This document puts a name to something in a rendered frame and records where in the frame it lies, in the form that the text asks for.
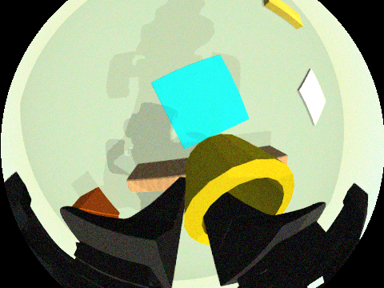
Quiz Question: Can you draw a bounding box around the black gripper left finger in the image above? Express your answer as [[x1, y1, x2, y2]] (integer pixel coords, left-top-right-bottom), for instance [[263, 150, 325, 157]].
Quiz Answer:
[[60, 177, 186, 288]]

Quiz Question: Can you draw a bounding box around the yellow block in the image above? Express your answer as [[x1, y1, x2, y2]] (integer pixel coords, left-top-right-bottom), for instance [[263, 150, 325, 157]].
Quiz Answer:
[[263, 0, 303, 29]]

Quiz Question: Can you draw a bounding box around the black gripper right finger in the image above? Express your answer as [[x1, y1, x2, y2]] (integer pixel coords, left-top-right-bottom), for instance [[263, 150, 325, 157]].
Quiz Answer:
[[202, 192, 326, 286]]

